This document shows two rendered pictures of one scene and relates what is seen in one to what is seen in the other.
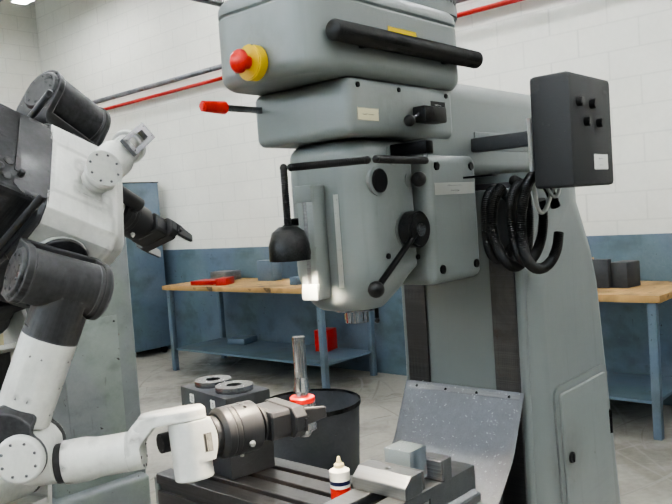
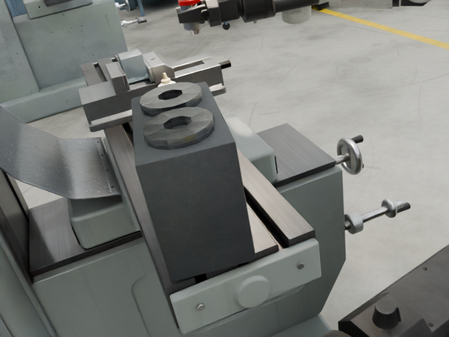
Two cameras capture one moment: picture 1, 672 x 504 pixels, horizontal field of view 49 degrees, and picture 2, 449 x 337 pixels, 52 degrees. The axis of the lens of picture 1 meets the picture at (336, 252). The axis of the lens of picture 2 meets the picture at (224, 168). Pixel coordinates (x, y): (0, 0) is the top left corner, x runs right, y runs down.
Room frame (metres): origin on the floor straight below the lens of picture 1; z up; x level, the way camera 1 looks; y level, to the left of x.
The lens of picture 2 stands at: (2.21, 0.66, 1.35)
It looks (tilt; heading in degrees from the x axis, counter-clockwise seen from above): 31 degrees down; 214
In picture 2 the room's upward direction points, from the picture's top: 11 degrees counter-clockwise
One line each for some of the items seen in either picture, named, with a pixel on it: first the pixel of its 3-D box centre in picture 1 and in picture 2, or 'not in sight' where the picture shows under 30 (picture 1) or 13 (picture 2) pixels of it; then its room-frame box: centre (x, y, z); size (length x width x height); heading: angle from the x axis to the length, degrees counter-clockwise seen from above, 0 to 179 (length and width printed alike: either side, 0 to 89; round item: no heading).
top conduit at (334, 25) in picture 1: (411, 47); not in sight; (1.37, -0.16, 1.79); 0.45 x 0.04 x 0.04; 139
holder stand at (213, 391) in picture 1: (226, 422); (189, 170); (1.76, 0.29, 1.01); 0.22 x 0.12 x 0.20; 39
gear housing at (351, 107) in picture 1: (357, 118); not in sight; (1.47, -0.06, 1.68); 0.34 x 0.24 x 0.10; 139
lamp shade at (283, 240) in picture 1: (288, 242); not in sight; (1.28, 0.08, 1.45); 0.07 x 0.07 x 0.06
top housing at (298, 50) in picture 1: (343, 50); not in sight; (1.45, -0.04, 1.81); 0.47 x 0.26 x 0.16; 139
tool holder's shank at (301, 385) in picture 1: (300, 366); not in sight; (1.36, 0.08, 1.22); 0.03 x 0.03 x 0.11
